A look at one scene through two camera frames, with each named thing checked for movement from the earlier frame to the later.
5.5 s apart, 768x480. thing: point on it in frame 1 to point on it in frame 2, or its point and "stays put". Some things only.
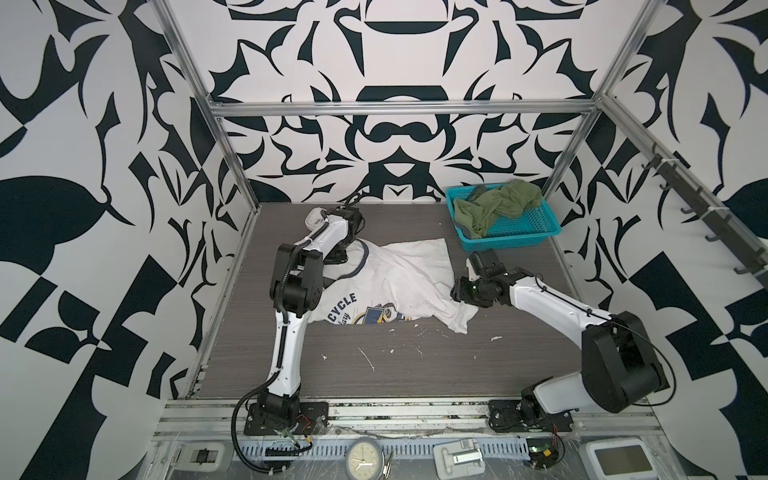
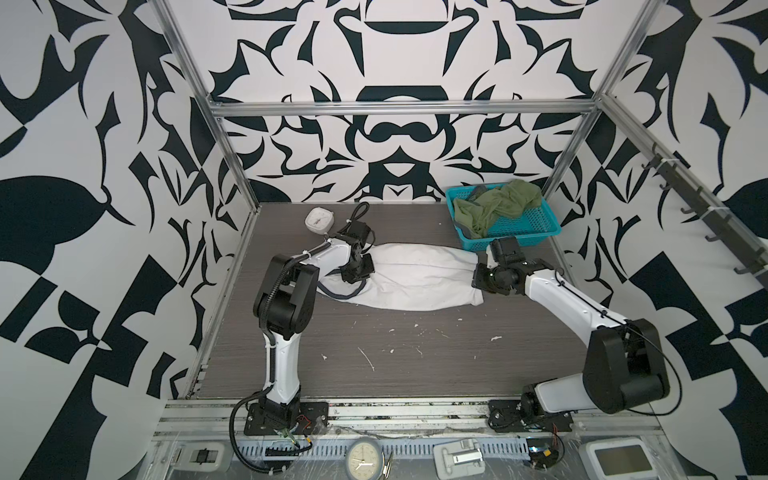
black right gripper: x=459 y=292 to x=478 y=279
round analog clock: x=363 y=459 stays put
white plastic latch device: x=458 y=459 stays put
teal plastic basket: x=537 y=226 stays put
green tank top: x=510 y=200 stays put
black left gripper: x=339 y=260 to x=351 y=277
